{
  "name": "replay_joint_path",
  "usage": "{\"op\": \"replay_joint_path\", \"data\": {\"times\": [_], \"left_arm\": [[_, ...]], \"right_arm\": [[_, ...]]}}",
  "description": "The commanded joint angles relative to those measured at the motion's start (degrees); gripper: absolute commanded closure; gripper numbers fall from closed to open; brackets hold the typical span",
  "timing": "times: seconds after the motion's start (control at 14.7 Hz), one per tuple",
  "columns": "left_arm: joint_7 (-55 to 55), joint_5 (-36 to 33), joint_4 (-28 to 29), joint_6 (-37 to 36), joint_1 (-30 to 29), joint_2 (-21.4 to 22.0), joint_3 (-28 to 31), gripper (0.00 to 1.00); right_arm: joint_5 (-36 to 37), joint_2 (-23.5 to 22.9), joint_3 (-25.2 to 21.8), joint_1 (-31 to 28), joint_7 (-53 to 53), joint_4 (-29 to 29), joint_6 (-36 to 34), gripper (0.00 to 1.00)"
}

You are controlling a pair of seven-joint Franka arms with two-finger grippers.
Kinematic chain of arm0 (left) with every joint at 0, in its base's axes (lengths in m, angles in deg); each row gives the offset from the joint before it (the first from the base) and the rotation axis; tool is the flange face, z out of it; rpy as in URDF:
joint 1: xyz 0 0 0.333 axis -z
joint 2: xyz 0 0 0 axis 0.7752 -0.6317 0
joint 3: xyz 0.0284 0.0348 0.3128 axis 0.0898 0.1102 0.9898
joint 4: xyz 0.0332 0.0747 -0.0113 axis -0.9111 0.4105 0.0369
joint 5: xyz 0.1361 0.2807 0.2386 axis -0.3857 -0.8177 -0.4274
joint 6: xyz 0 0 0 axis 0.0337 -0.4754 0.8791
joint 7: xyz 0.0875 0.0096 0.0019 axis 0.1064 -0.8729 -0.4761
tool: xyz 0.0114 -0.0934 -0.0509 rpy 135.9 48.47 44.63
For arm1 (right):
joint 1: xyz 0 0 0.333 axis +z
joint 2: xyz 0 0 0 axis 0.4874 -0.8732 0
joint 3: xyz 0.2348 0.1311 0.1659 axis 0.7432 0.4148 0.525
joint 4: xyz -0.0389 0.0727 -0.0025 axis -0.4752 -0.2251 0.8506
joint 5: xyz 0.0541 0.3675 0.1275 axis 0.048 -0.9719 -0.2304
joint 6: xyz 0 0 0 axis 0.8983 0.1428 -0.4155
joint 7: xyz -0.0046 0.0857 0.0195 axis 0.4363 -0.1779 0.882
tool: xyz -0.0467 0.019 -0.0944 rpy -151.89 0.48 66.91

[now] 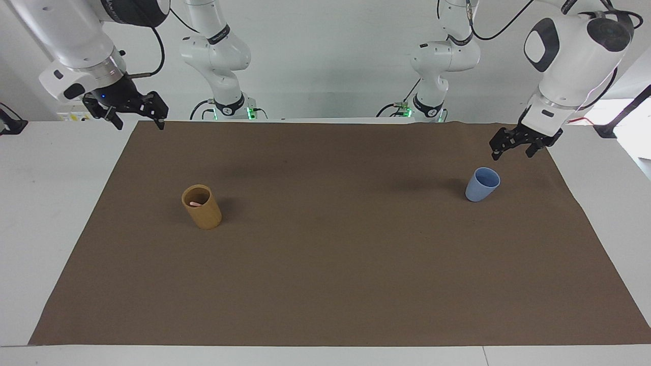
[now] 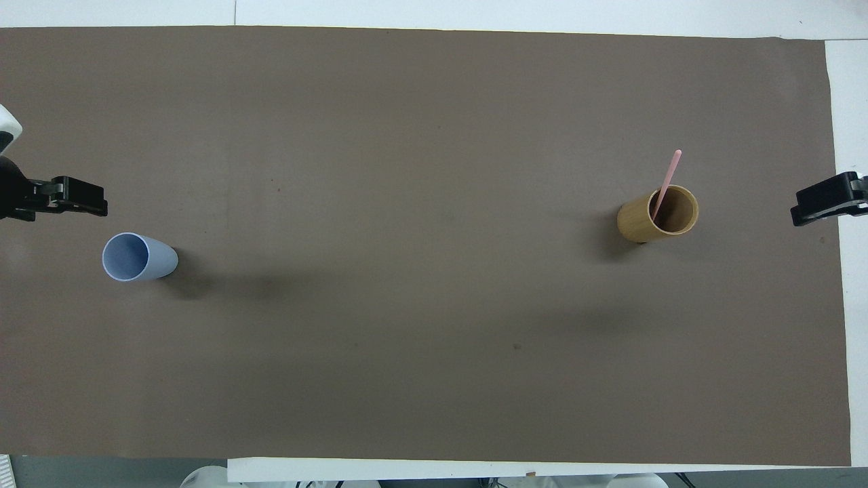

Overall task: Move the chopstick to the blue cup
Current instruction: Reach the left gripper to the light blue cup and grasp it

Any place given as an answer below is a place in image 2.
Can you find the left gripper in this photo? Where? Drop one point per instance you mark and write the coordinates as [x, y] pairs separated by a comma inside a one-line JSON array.
[[9, 193]]

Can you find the blue plastic cup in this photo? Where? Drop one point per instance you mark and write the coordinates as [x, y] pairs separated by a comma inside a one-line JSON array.
[[150, 261]]

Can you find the brown wooden cup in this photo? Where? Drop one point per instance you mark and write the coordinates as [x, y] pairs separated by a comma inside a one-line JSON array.
[[634, 220]]

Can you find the pink chopstick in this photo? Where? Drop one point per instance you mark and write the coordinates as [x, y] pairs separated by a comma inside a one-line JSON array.
[[671, 175]]

